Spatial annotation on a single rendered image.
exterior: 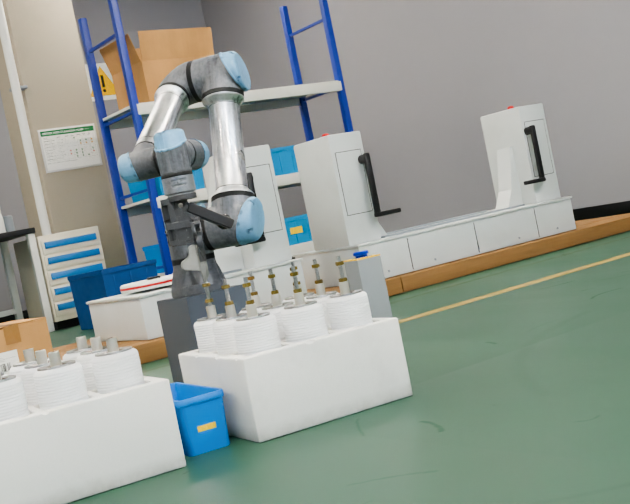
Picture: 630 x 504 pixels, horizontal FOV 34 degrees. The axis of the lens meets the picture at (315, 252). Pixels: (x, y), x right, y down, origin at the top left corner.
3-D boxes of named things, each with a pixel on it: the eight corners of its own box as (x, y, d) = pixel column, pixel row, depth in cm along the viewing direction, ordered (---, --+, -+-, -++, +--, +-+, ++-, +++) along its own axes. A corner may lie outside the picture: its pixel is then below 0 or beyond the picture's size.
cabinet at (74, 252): (31, 332, 788) (12, 243, 785) (88, 318, 814) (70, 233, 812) (58, 330, 740) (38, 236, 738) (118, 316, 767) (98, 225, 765)
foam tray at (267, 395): (192, 427, 248) (177, 354, 248) (331, 386, 266) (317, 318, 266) (259, 443, 214) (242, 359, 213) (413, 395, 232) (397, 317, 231)
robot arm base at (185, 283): (163, 299, 278) (155, 263, 278) (211, 288, 287) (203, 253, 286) (188, 296, 266) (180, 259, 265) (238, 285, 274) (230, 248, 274)
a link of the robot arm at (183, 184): (192, 175, 247) (193, 172, 239) (196, 193, 247) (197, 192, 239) (161, 181, 246) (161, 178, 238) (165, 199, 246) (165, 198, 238)
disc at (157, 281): (109, 295, 454) (107, 285, 453) (170, 281, 471) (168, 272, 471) (138, 292, 428) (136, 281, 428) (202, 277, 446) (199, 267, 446)
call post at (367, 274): (367, 381, 262) (342, 262, 260) (390, 375, 265) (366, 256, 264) (381, 383, 255) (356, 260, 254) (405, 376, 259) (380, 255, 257)
